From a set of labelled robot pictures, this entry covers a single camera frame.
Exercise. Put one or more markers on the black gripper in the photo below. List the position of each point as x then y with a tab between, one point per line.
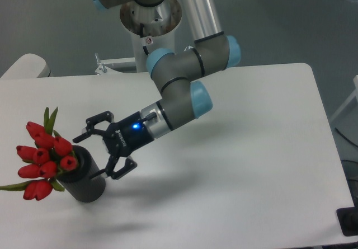
128	138

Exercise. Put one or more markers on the red tulip bouquet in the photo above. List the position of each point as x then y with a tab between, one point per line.
51	158

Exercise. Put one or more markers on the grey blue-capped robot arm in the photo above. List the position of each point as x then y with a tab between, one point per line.
176	76

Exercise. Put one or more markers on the dark grey ribbed vase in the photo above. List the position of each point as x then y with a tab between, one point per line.
78	182

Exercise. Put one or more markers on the white chair back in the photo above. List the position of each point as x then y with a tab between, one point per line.
28	66

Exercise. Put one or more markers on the black device at table edge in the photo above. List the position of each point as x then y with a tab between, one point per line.
347	218

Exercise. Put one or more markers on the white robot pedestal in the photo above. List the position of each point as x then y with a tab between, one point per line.
150	28

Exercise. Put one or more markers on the white furniture frame right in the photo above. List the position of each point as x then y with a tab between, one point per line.
346	107

